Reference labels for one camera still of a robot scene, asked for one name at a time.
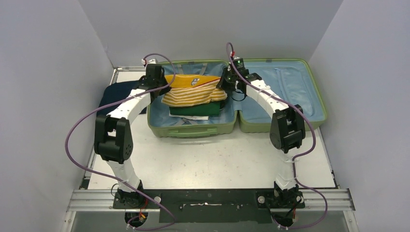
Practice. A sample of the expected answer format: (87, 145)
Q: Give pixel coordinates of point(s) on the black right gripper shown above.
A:
(225, 83)

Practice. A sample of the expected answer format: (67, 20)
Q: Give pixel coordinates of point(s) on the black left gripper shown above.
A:
(166, 89)

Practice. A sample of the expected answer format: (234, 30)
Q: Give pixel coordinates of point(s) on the dark green cloth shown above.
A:
(209, 109)

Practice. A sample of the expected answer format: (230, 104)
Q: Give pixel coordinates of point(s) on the yellow striped towel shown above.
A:
(191, 89)

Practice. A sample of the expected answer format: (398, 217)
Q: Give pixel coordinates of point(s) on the navy blue cloth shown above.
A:
(122, 102)

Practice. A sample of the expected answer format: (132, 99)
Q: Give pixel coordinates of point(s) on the white shirt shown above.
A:
(191, 117)

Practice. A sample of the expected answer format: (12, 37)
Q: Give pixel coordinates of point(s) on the green suitcase with blue lining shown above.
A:
(290, 78)

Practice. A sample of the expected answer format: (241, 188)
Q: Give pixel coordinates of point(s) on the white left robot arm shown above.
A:
(113, 136)

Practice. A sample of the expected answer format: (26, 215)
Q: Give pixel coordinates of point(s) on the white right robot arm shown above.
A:
(287, 128)

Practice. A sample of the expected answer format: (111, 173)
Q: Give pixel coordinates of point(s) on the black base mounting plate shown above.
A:
(216, 205)

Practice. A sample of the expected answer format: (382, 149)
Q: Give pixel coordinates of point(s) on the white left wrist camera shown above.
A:
(149, 61)

